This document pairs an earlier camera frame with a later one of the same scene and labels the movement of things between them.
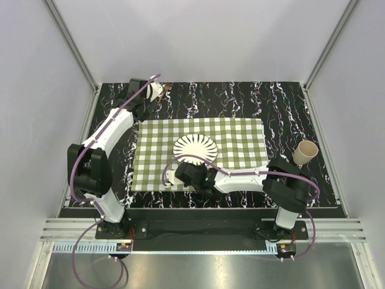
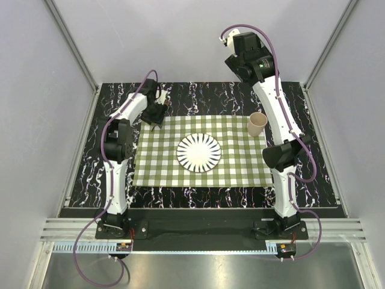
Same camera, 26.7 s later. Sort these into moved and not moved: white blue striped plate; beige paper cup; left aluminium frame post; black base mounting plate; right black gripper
Moved: beige paper cup; right black gripper
Not moved: left aluminium frame post; black base mounting plate; white blue striped plate
